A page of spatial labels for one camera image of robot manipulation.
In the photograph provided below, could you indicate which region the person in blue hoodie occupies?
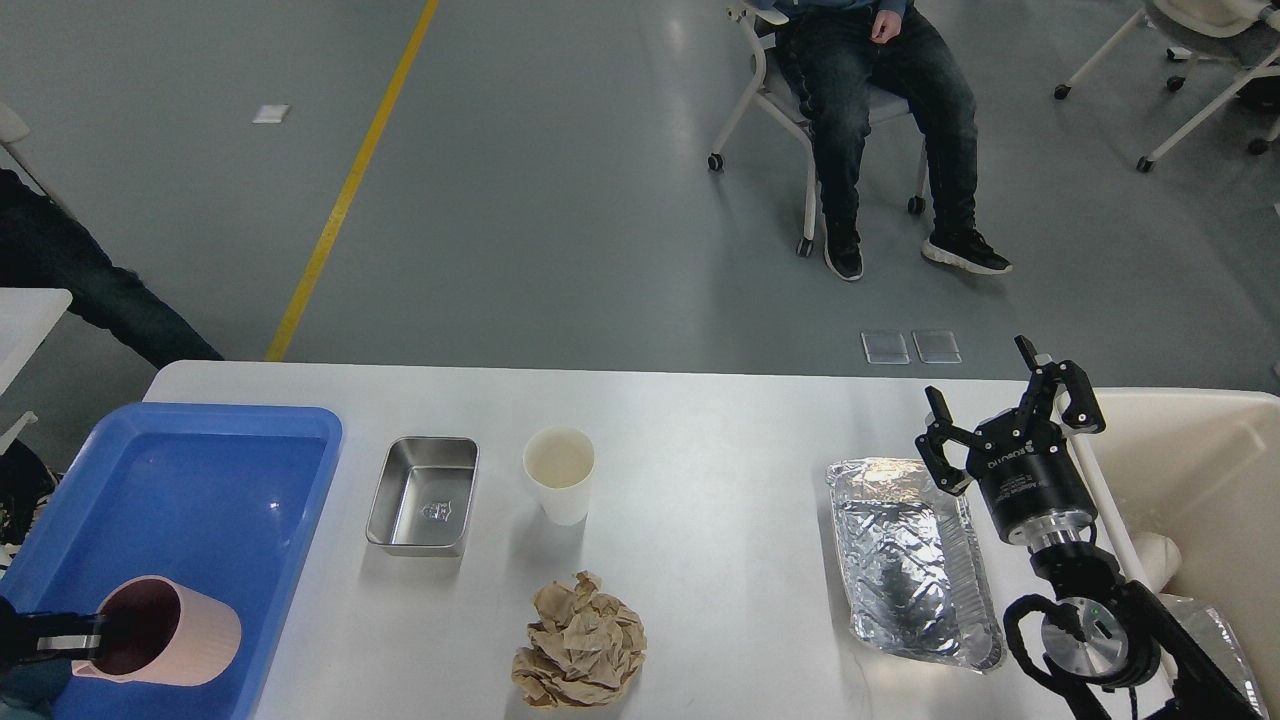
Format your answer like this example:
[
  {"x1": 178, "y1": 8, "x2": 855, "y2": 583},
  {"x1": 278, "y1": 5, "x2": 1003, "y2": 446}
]
[{"x1": 753, "y1": 1, "x2": 1012, "y2": 282}]

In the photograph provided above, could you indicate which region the white paper on floor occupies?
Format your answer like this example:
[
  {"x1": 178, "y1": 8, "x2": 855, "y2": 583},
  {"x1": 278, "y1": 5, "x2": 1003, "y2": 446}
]
[{"x1": 251, "y1": 104, "x2": 291, "y2": 126}]

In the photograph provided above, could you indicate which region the crumpled brown paper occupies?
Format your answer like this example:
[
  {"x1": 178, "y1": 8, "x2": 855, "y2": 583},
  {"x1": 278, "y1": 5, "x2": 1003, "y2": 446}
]
[{"x1": 509, "y1": 571, "x2": 648, "y2": 708}]

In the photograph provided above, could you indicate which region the white cup in bin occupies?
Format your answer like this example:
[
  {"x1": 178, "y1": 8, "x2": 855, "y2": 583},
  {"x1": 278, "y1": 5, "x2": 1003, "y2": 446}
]
[{"x1": 1132, "y1": 530, "x2": 1183, "y2": 592}]

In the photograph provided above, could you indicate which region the white side table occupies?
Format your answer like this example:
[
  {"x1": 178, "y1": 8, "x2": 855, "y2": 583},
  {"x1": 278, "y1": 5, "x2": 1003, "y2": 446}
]
[{"x1": 1, "y1": 287, "x2": 72, "y2": 393}]

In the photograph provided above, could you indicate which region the aluminium foil tray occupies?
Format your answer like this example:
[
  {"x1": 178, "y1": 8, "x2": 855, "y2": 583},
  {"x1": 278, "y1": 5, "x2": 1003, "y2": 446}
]
[{"x1": 826, "y1": 457, "x2": 1005, "y2": 674}]

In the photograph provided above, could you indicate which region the stainless steel rectangular tray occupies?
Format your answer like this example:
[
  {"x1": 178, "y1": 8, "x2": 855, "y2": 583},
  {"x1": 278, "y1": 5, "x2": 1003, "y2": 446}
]
[{"x1": 365, "y1": 436, "x2": 477, "y2": 559}]

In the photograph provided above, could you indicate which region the floor outlet plate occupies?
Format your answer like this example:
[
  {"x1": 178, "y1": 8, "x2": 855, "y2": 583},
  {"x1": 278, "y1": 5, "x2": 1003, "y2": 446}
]
[
  {"x1": 911, "y1": 329, "x2": 963, "y2": 364},
  {"x1": 860, "y1": 331, "x2": 911, "y2": 365}
]

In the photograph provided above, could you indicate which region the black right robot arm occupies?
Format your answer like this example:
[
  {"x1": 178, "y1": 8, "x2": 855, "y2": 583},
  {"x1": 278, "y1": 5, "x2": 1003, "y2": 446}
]
[{"x1": 915, "y1": 334, "x2": 1257, "y2": 719}]

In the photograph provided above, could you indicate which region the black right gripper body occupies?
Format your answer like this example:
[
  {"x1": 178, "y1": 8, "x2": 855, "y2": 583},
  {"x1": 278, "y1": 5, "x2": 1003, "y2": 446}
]
[{"x1": 970, "y1": 410, "x2": 1098, "y2": 547}]

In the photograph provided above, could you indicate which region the grey chair at left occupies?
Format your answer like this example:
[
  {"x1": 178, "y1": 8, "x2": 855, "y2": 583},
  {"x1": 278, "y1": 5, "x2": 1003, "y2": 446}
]
[{"x1": 0, "y1": 102, "x2": 76, "y2": 217}]

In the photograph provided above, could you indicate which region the cream plastic bin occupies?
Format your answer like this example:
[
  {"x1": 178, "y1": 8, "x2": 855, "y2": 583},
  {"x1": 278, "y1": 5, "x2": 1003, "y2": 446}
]
[{"x1": 1085, "y1": 388, "x2": 1279, "y2": 714}]

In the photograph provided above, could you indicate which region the grey white office chair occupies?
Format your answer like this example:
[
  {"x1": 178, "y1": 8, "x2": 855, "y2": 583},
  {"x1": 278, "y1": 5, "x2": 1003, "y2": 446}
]
[{"x1": 707, "y1": 1, "x2": 928, "y2": 258}]

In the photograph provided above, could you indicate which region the right floor outlet plate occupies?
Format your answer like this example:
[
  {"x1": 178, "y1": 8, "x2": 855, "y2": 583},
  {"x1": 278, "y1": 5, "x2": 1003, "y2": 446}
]
[{"x1": 911, "y1": 329, "x2": 963, "y2": 364}]

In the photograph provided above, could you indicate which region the pink mug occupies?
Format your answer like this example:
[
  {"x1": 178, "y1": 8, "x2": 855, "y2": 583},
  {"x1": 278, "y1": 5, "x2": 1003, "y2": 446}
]
[{"x1": 70, "y1": 575, "x2": 242, "y2": 687}]

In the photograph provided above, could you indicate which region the left floor outlet plate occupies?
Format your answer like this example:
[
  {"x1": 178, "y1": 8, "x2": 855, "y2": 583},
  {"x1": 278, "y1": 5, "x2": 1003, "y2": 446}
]
[{"x1": 860, "y1": 331, "x2": 911, "y2": 365}]

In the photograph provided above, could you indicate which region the white chair top right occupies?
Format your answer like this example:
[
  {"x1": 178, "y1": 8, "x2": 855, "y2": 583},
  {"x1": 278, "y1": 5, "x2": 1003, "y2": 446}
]
[{"x1": 1053, "y1": 1, "x2": 1279, "y2": 173}]

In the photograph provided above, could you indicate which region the white paper cup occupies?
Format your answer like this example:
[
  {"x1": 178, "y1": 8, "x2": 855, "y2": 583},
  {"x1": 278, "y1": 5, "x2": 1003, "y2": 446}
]
[{"x1": 522, "y1": 427, "x2": 596, "y2": 527}]

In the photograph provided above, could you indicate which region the foil scrap in bin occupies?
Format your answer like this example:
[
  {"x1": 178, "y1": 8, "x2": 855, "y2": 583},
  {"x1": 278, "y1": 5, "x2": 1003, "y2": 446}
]
[{"x1": 1158, "y1": 593, "x2": 1270, "y2": 719}]

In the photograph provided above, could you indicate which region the blue plastic tray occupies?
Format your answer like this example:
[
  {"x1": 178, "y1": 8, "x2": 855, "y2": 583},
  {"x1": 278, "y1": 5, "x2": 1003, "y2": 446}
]
[{"x1": 3, "y1": 404, "x2": 342, "y2": 719}]

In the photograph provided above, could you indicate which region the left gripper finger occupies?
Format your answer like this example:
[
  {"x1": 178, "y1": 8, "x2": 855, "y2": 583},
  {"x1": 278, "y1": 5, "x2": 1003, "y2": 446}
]
[
  {"x1": 1, "y1": 634, "x2": 102, "y2": 664},
  {"x1": 1, "y1": 597, "x2": 131, "y2": 641}
]

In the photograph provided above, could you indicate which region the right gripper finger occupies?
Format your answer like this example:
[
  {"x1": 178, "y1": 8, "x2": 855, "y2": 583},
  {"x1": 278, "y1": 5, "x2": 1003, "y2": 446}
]
[
  {"x1": 1014, "y1": 334, "x2": 1106, "y2": 443},
  {"x1": 915, "y1": 386, "x2": 983, "y2": 497}
]

